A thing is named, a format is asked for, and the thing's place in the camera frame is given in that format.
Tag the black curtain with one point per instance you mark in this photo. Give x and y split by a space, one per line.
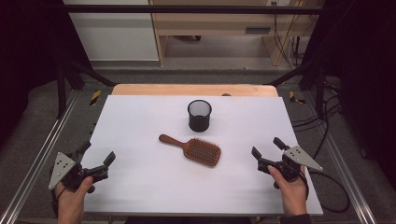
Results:
364 77
28 56

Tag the person's left hand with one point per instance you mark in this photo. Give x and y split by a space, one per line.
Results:
72 202

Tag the black mesh cup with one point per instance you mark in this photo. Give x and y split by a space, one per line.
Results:
199 119

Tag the wooden table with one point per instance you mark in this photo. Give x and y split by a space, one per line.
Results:
174 89

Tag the aluminium rail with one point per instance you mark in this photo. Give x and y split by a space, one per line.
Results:
37 158
345 174

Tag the black frame crossbar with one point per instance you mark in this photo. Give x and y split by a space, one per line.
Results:
186 9

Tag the white board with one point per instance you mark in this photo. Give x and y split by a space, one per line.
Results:
155 186

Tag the light wooden desk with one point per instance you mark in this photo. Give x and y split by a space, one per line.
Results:
211 23

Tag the brown wooden hairbrush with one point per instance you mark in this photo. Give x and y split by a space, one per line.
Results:
199 151

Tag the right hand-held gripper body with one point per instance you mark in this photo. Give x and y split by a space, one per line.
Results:
295 161

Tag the person's right hand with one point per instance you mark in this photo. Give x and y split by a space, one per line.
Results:
292 194

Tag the white cabinet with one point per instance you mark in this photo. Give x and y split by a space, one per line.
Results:
115 34

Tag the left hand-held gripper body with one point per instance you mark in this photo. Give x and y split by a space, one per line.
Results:
62 168

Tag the black frame leg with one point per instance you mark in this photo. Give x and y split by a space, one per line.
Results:
61 90
320 90

